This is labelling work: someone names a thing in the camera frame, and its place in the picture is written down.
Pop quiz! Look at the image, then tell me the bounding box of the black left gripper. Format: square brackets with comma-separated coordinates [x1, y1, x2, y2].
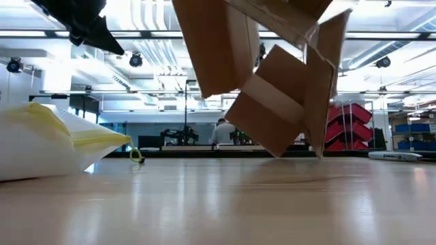
[30, 0, 125, 56]

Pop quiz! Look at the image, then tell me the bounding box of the mesh pouch with yellow trim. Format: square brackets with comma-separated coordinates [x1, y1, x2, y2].
[0, 101, 146, 183]

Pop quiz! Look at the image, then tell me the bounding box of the brown cardboard box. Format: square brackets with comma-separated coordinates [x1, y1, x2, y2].
[172, 0, 354, 159]

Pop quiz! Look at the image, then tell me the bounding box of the black metal stand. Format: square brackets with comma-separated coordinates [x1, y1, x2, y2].
[28, 94, 100, 118]

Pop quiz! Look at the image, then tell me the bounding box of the thin black pole stand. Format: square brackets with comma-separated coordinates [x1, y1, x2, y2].
[183, 78, 198, 137]

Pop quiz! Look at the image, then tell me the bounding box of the black rectangular case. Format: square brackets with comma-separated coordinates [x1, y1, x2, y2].
[137, 135, 166, 149]

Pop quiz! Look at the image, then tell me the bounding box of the light background table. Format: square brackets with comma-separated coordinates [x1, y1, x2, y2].
[139, 144, 267, 152]

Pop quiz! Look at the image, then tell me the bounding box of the person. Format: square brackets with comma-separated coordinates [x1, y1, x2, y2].
[211, 117, 237, 146]

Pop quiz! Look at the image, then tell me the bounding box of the shelf with blue bins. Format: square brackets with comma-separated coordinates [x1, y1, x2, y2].
[389, 112, 436, 152]

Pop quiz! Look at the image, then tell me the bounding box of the black overhead camera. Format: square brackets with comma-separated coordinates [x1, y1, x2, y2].
[257, 42, 267, 66]

